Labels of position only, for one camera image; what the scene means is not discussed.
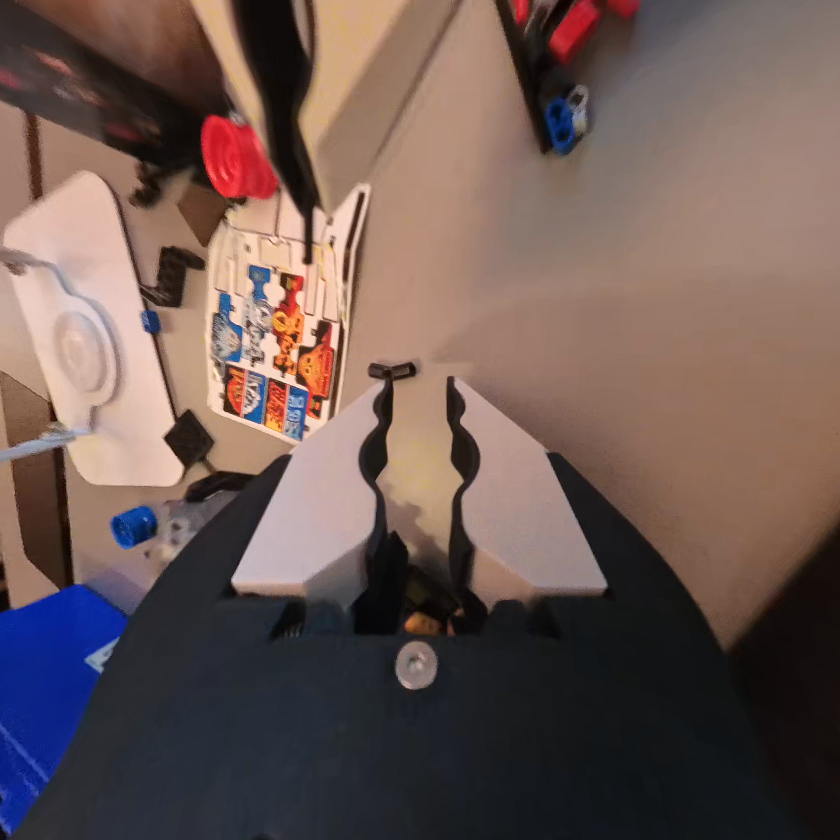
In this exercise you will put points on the colourful sticker sheet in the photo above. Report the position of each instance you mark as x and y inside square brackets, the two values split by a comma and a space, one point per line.
[275, 328]

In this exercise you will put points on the black toy connector piece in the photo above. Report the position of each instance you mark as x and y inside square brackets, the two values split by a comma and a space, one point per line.
[151, 187]

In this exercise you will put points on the black square grid plate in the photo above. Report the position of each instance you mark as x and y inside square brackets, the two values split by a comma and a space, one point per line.
[189, 438]

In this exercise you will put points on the blue tagged storage bin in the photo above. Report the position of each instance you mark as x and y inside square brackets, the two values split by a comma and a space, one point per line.
[39, 689]

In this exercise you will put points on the grey desk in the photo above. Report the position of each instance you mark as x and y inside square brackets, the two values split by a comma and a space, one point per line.
[590, 328]

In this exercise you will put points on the white book stand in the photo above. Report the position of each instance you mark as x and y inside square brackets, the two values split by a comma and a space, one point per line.
[79, 348]

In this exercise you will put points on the black perforated pad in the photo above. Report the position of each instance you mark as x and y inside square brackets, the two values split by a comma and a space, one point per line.
[800, 689]

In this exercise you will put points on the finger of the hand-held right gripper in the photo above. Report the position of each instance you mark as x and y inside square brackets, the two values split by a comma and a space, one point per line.
[229, 52]
[367, 79]

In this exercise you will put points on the blue small toy connector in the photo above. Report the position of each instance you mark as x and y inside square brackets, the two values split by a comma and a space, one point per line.
[151, 321]

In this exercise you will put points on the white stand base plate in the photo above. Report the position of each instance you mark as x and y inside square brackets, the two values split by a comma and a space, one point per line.
[98, 229]

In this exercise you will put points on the pile of small toy pins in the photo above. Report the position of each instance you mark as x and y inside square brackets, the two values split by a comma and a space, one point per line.
[571, 33]

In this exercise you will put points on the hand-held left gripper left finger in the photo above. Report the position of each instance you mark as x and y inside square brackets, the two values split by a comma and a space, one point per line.
[308, 525]

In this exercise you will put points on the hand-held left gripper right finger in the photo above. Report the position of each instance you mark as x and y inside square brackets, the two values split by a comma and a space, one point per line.
[531, 525]

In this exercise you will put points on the red toy wheel hub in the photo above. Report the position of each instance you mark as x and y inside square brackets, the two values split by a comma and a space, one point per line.
[236, 157]

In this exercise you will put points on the black angled toy panel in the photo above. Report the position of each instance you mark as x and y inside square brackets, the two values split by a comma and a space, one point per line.
[203, 213]

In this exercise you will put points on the blue toy wheel hub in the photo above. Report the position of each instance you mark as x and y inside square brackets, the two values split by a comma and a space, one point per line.
[134, 527]

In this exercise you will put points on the black toy set box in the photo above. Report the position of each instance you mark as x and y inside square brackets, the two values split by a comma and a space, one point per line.
[65, 65]

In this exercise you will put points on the black angled toy beam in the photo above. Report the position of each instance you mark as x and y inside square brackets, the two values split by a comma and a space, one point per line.
[392, 371]
[172, 269]

